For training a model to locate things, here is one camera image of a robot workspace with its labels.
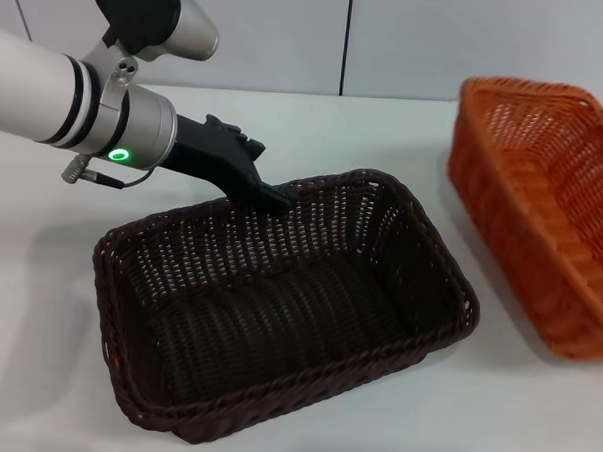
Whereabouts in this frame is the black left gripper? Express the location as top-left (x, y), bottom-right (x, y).
top-left (160, 111), bottom-right (298, 213)

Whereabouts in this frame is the dark brown wicker basket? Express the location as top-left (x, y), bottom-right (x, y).
top-left (84, 156), bottom-right (487, 452)

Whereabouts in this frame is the orange wicker basket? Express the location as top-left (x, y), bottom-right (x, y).
top-left (438, 74), bottom-right (603, 361)

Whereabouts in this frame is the grey arm cable with plug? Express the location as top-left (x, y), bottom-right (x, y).
top-left (60, 154), bottom-right (151, 190)

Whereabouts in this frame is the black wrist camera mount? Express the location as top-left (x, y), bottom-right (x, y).
top-left (92, 0), bottom-right (182, 59)

